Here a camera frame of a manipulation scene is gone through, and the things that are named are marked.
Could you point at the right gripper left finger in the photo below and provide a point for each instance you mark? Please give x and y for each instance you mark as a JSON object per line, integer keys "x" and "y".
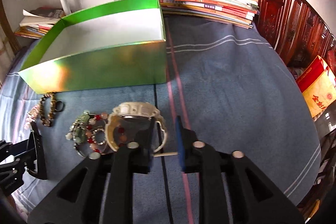
{"x": 145, "y": 154}

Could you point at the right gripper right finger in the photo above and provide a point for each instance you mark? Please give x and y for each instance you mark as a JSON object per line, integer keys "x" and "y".
{"x": 183, "y": 144}

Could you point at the white wrist watch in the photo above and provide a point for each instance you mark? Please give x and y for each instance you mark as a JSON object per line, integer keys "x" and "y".
{"x": 129, "y": 117}

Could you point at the silver metal bangle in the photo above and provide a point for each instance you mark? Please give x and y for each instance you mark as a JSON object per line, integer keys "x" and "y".
{"x": 90, "y": 149}

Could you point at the blue striped bed sheet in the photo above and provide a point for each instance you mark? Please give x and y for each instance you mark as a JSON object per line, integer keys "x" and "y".
{"x": 254, "y": 147}

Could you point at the green cardboard box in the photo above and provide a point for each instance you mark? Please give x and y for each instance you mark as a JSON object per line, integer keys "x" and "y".
{"x": 116, "y": 44}

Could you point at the left book stack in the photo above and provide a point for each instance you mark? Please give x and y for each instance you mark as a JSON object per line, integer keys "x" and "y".
{"x": 37, "y": 23}

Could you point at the red wooden headboard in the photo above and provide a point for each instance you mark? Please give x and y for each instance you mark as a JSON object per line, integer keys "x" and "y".
{"x": 295, "y": 31}

